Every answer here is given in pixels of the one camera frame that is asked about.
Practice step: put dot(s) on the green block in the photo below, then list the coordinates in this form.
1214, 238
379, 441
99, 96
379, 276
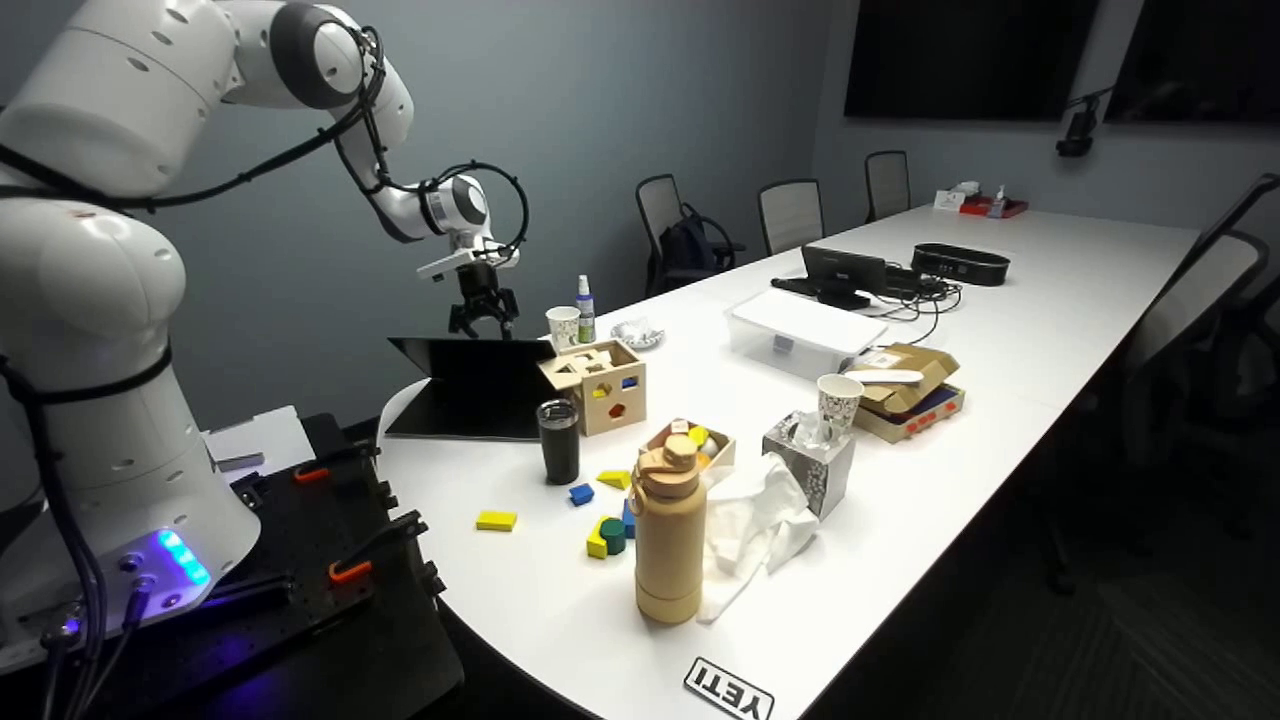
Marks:
613, 533

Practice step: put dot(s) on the black backpack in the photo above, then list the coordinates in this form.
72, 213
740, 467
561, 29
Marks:
695, 250

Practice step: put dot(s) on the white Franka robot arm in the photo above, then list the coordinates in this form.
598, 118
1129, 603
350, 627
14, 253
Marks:
95, 307

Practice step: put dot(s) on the blue spray bottle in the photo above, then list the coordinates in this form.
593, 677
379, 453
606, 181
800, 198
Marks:
586, 307

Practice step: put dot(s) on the wooden shape sorter box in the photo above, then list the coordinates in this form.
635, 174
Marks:
606, 387

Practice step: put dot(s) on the grey office chair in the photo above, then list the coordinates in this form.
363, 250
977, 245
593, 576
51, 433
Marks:
1202, 312
658, 213
1252, 213
789, 213
890, 181

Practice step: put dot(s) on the black oval case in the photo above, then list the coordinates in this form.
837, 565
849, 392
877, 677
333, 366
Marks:
963, 263

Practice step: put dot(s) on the tan water bottle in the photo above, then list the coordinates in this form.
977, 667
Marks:
669, 533

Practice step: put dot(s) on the patterned paper cup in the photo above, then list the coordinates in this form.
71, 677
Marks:
561, 324

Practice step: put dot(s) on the white board sheet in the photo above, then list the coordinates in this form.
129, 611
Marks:
261, 433

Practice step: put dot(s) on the open cardboard box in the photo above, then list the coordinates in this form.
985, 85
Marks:
910, 388

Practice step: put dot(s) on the small blue block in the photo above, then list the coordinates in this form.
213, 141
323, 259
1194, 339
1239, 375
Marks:
583, 493

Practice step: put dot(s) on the small clear plastic wrap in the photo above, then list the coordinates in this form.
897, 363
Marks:
638, 333

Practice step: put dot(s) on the crumpled clear plastic bag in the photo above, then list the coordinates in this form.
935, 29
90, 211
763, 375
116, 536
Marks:
758, 533

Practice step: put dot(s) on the flat yellow block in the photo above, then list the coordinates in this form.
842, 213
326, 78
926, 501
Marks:
498, 520

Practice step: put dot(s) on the wooden tray of coloured blocks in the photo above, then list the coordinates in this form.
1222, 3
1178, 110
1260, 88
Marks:
703, 441

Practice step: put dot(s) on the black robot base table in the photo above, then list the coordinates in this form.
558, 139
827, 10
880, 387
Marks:
333, 627

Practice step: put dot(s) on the black wall mounted camera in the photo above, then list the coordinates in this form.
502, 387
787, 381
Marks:
1080, 125

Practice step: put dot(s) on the wall television screen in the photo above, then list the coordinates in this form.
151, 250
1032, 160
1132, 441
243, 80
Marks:
974, 61
1199, 61

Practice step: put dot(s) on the red flat item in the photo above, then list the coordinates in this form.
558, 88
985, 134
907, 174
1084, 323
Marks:
996, 204

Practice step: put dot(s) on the black clamp with orange tips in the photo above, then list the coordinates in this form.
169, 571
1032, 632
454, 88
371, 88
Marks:
323, 471

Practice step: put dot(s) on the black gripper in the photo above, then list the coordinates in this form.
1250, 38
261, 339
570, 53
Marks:
480, 282

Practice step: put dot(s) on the black monitor on stand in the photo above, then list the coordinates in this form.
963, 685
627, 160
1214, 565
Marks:
842, 275

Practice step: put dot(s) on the white item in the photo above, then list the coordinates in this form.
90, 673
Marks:
954, 198

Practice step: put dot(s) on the black tumbler cup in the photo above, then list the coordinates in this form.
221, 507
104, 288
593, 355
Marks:
558, 441

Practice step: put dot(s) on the white plastic storage box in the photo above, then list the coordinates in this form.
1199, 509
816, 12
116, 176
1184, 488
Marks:
805, 324

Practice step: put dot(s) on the white paper cup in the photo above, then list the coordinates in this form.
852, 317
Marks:
837, 400

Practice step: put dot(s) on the black laptop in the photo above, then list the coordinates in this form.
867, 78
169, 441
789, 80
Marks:
465, 387

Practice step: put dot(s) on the YETI sticker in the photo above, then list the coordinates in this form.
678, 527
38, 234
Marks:
730, 688

